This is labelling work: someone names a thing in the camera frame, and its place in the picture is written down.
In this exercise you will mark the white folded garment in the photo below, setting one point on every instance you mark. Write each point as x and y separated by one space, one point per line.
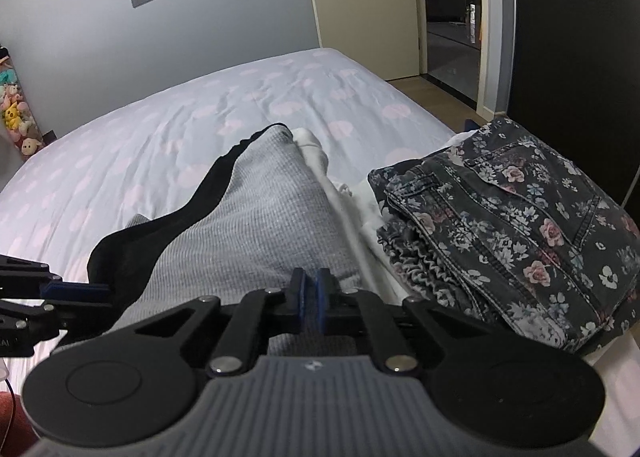
359 217

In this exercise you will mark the black garment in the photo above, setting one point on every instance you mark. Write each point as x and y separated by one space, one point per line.
121 264

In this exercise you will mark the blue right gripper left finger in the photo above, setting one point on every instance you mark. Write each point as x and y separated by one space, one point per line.
296 299

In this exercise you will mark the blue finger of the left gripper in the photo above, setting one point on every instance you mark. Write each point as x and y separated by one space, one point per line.
75 292

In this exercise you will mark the red fleece sleeve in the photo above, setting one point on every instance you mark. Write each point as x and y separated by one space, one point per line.
16 433

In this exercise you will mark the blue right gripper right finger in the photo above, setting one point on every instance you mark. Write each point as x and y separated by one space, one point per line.
328 300

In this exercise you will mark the grey knit garment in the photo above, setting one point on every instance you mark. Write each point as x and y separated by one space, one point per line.
274 217

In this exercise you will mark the black wardrobe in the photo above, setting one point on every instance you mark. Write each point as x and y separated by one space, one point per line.
575 85

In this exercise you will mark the floral dark folded garment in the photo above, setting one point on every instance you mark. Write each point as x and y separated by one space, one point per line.
502 228

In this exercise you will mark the hanging plush toy organizer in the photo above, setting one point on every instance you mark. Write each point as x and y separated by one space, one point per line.
16 115

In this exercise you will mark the polka dot bed sheet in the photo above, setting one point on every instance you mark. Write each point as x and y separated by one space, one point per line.
212 379

